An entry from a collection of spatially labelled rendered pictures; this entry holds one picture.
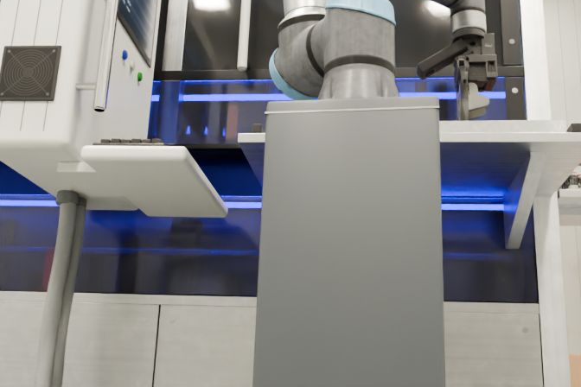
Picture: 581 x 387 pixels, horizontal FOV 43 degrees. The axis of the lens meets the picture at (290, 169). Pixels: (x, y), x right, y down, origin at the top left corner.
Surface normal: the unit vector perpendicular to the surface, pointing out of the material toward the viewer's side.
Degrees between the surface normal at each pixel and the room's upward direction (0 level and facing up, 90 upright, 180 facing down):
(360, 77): 73
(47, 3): 90
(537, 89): 90
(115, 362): 90
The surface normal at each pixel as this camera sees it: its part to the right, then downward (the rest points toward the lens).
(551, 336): -0.11, -0.30
